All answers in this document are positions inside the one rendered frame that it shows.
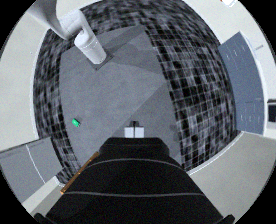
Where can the tan wooden chest of drawers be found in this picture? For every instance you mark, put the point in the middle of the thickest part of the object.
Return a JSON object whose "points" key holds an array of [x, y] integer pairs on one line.
{"points": [[62, 190]]}

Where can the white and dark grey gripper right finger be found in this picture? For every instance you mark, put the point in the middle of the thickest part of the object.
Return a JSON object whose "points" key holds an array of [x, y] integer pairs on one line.
{"points": [[138, 130]]}

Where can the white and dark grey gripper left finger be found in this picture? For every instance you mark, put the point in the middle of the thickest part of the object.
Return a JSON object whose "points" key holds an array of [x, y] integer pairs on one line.
{"points": [[129, 130]]}

